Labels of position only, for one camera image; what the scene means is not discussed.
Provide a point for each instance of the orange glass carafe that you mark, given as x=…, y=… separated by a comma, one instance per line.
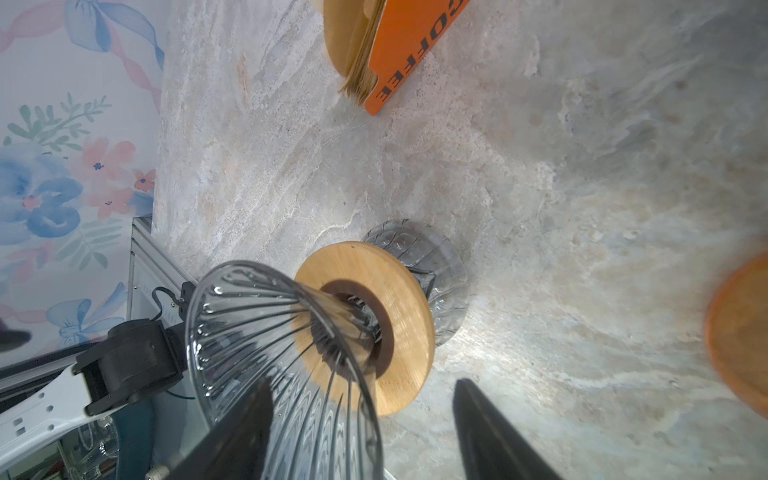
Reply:
x=736, y=333

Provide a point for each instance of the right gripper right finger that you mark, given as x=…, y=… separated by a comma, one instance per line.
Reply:
x=491, y=448

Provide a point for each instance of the coffee filter pack orange clip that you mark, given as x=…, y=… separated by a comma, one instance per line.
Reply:
x=376, y=45

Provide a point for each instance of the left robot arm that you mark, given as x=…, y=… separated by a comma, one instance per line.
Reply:
x=138, y=360

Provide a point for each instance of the grey glass carafe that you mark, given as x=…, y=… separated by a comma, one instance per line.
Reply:
x=435, y=264

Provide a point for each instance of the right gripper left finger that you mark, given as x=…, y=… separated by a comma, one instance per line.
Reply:
x=236, y=447

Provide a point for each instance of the aluminium front rail frame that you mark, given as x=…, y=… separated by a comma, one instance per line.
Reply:
x=158, y=288

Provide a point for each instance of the grey glass dripper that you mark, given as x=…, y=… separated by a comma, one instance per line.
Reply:
x=247, y=321

